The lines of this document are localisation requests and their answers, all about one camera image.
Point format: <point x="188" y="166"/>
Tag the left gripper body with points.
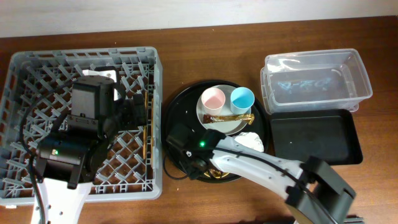
<point x="137" y="112"/>

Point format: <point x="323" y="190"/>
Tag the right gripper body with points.
<point x="177" y="140"/>

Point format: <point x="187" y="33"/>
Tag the yellow bowl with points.
<point x="216" y="174"/>

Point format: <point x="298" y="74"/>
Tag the brown gold snack wrapper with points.
<point x="248" y="118"/>

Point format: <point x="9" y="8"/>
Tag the grey round plate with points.
<point x="228" y="128"/>

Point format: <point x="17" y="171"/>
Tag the pink plastic cup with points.
<point x="213" y="100"/>

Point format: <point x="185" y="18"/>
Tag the white tissue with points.
<point x="250" y="140"/>

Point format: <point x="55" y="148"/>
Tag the blue plastic cup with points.
<point x="241" y="100"/>

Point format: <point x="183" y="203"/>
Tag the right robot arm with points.
<point x="312" y="190"/>

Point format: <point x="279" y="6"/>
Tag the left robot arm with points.
<point x="63" y="167"/>

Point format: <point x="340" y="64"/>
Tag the grey dishwasher rack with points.
<point x="126" y="174"/>

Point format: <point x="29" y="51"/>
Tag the round black tray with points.
<point x="182" y="109"/>

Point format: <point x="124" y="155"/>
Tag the black rectangular tray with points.
<point x="329" y="135"/>

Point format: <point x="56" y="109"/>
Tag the clear plastic bin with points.
<point x="314" y="80"/>

